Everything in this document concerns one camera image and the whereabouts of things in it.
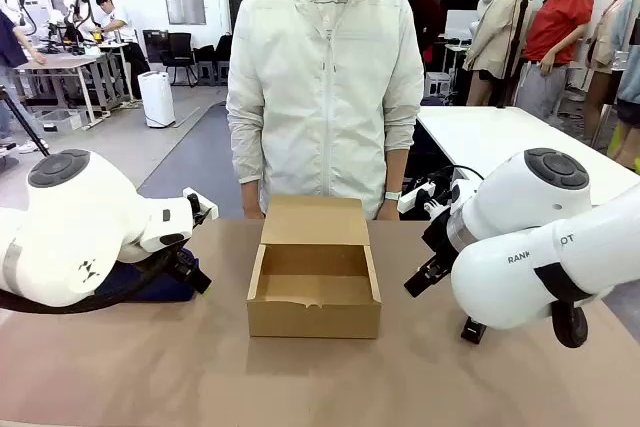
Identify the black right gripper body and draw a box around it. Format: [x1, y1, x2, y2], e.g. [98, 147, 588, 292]
[422, 206, 454, 261]

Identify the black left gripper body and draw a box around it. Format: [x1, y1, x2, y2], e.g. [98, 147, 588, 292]
[171, 250, 201, 282]

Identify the navy blue zip pouch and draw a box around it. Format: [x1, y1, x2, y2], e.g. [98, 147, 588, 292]
[94, 245, 200, 303]

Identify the small black rectangular device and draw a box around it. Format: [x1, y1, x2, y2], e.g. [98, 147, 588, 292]
[460, 315, 488, 346]

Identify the person's left forearm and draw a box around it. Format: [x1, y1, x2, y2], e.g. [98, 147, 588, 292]
[382, 146, 409, 194]

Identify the brown cardboard box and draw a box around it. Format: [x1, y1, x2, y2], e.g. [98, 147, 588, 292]
[246, 194, 383, 340]

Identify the person's left hand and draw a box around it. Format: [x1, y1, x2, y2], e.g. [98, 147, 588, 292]
[376, 199, 402, 222]

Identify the person's right hand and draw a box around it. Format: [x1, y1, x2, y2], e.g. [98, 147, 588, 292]
[241, 195, 265, 220]

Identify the white table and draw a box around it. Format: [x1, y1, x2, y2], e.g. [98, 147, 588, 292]
[416, 105, 640, 208]

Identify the white air purifier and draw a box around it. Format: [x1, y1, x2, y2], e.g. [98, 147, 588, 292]
[137, 71, 177, 129]

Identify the person in white jacket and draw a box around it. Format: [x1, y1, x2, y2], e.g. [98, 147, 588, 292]
[225, 0, 425, 221]

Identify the clear plastic bin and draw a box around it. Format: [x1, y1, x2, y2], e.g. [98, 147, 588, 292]
[33, 108, 84, 135]

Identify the mannequin in beige coat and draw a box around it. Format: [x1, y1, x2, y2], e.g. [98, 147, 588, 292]
[462, 0, 534, 107]

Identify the black office chair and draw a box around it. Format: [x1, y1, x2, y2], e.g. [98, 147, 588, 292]
[164, 32, 198, 88]

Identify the black tripod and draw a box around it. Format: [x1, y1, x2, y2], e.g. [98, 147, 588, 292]
[0, 86, 52, 158]

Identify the mannequin in dark red sweater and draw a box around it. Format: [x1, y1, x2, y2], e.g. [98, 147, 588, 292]
[399, 0, 446, 68]

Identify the grey work table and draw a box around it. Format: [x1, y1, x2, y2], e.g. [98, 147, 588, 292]
[13, 41, 132, 129]

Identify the seated man in white shirt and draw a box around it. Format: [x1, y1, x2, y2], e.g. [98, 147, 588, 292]
[93, 0, 151, 98]

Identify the person in blue shirt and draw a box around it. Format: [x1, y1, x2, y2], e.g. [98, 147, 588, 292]
[0, 9, 49, 154]

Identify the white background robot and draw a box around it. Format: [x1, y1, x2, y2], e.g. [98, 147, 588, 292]
[53, 0, 101, 56]

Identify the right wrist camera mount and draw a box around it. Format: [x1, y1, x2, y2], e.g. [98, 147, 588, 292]
[397, 177, 464, 221]

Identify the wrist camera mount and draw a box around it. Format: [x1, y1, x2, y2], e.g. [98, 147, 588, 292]
[181, 187, 220, 227]
[397, 177, 464, 221]

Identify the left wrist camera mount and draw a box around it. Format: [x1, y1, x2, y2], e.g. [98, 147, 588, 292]
[181, 187, 220, 227]

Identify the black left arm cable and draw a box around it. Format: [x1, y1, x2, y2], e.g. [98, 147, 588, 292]
[0, 245, 177, 315]

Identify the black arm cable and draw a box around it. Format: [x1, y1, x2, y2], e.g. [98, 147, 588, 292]
[0, 245, 177, 315]
[532, 261, 614, 349]

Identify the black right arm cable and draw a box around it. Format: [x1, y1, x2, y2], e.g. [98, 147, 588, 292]
[532, 261, 614, 349]

